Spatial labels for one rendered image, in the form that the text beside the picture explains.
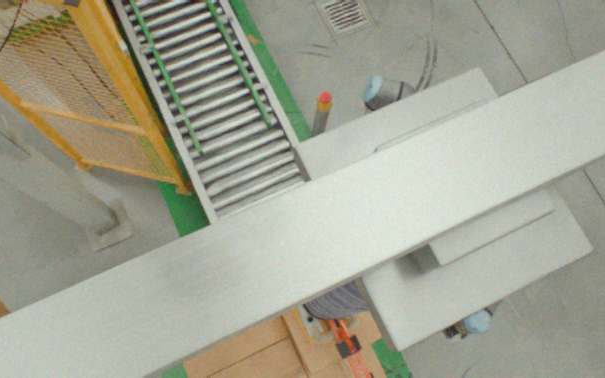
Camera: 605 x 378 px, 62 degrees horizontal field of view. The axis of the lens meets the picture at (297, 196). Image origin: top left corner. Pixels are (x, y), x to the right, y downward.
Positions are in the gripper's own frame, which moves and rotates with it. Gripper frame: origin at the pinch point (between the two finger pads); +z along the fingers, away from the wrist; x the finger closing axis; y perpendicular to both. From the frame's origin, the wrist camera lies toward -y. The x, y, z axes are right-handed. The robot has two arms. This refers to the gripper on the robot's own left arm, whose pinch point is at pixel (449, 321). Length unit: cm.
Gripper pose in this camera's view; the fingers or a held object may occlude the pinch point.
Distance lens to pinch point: 210.4
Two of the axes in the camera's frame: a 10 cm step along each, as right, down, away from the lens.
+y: -9.0, 4.0, -1.5
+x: 4.2, 8.8, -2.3
